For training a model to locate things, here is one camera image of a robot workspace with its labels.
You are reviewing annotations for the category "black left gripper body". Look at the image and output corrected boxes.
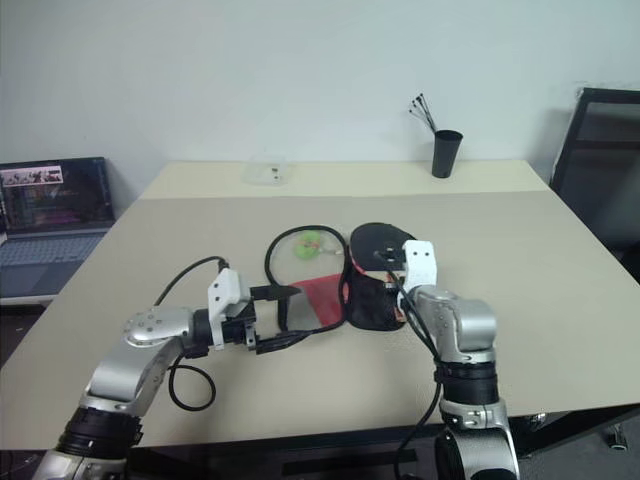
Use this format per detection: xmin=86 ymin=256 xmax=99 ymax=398
xmin=222 ymin=298 xmax=260 ymax=354

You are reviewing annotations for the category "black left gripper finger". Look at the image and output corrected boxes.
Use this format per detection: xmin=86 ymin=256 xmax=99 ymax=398
xmin=249 ymin=284 xmax=305 ymax=303
xmin=254 ymin=330 xmax=308 ymax=356

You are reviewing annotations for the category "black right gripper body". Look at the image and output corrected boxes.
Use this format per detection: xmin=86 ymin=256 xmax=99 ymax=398
xmin=386 ymin=247 xmax=408 ymax=275

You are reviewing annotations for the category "black and red pouch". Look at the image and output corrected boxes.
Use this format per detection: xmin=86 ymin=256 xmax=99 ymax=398
xmin=263 ymin=223 xmax=407 ymax=335

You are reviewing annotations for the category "green round toy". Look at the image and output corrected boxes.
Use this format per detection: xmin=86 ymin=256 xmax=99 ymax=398
xmin=292 ymin=230 xmax=327 ymax=262

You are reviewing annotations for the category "black plastic cup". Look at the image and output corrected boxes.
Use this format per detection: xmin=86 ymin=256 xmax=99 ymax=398
xmin=431 ymin=129 xmax=464 ymax=179

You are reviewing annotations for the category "clear plastic box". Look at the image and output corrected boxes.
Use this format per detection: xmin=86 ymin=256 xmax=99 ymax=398
xmin=242 ymin=161 xmax=292 ymax=188

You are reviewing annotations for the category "black framed chair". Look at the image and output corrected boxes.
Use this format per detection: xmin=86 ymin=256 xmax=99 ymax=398
xmin=548 ymin=87 xmax=640 ymax=282

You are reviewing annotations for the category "open grey laptop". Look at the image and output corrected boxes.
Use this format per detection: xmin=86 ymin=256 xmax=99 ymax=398
xmin=0 ymin=156 xmax=117 ymax=301

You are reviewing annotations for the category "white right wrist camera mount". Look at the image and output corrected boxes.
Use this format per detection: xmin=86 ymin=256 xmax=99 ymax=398
xmin=401 ymin=239 xmax=442 ymax=292

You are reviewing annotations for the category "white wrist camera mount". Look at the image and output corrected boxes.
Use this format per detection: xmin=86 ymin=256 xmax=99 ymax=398
xmin=401 ymin=239 xmax=442 ymax=292
xmin=206 ymin=269 xmax=252 ymax=347

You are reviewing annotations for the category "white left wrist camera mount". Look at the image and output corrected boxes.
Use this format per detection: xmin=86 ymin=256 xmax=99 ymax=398
xmin=206 ymin=269 xmax=252 ymax=347

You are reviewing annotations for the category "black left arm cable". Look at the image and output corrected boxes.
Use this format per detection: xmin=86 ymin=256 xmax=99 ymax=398
xmin=153 ymin=256 xmax=232 ymax=412

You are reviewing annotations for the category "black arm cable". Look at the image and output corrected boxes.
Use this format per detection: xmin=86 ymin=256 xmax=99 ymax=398
xmin=153 ymin=256 xmax=232 ymax=412
xmin=393 ymin=279 xmax=443 ymax=480

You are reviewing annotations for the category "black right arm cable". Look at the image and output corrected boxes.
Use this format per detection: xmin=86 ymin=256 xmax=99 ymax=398
xmin=393 ymin=279 xmax=443 ymax=480

